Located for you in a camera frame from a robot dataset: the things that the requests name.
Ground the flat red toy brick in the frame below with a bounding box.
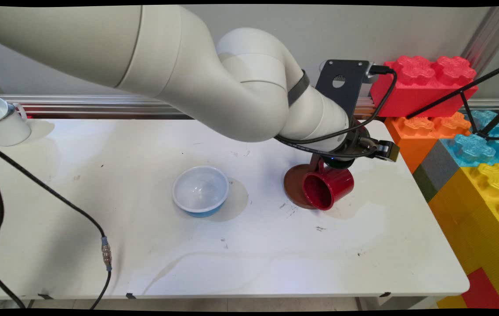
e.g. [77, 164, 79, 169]
[461, 268, 499, 310]

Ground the giant blue toy brick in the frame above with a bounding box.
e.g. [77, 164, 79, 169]
[441, 110, 499, 167]

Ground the giant red toy brick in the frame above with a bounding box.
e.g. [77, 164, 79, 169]
[369, 55, 479, 118]

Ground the aluminium rail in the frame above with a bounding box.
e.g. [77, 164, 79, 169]
[0, 94, 499, 120]

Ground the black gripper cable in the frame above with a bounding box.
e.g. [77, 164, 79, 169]
[276, 137, 380, 159]

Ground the red mug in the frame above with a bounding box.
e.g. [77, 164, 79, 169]
[302, 157, 355, 211]

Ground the brown wooden mug tree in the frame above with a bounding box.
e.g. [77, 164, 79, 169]
[283, 154, 322, 210]

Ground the white enamel mug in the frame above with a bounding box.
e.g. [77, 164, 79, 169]
[0, 95, 32, 147]

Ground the giant yellow toy brick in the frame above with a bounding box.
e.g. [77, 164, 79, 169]
[427, 163, 499, 310]

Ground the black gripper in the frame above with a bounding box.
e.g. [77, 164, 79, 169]
[318, 125, 400, 163]

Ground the black velcro strap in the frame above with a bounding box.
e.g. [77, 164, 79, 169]
[288, 70, 311, 107]

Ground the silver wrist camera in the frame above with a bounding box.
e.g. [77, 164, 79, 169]
[364, 61, 386, 84]

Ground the black camera cable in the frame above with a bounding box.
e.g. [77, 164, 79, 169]
[275, 65, 398, 145]

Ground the white bowl with blue outside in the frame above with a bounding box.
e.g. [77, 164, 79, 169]
[172, 165, 230, 218]

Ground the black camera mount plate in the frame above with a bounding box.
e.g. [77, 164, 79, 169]
[315, 59, 371, 117]

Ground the giant grey green toy brick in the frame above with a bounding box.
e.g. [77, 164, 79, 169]
[412, 140, 461, 203]

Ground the black cable with metal connector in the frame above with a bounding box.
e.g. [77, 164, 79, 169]
[0, 139, 113, 310]

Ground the giant orange toy brick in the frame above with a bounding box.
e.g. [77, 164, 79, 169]
[383, 112, 472, 174]

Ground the black tripod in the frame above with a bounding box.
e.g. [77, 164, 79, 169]
[405, 58, 499, 142]

